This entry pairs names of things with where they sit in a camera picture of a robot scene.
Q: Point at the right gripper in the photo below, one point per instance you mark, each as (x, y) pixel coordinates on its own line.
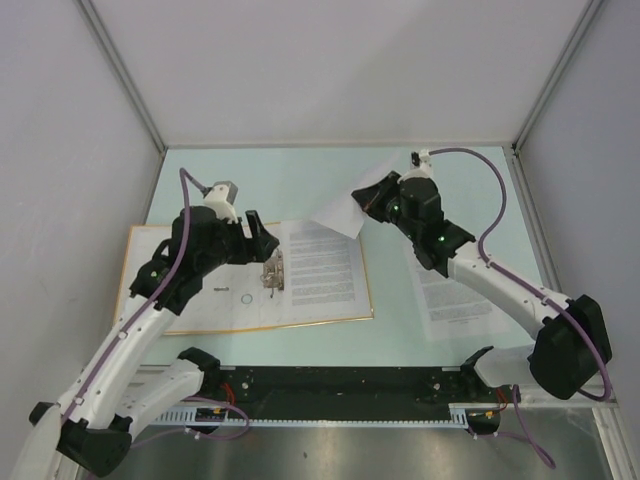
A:
(370, 199)

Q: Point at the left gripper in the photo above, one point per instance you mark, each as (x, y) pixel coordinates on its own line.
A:
(255, 249)

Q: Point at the yellow ring binder folder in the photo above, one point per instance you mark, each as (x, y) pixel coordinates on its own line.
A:
(233, 300)

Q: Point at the printed paper stack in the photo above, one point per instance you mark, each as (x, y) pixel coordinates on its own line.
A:
(450, 311)

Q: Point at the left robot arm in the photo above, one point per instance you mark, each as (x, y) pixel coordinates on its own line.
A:
(90, 424)

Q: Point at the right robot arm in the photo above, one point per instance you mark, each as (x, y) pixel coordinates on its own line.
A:
(570, 342)

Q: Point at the metal lever arch mechanism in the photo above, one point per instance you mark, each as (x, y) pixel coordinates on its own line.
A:
(273, 274)

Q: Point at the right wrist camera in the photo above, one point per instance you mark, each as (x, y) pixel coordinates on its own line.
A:
(421, 164)

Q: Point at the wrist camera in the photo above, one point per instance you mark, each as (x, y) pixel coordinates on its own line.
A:
(220, 199)
(421, 164)

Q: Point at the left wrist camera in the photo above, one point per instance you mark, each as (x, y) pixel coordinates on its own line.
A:
(220, 199)

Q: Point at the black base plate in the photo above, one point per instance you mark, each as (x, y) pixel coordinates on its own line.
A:
(351, 393)

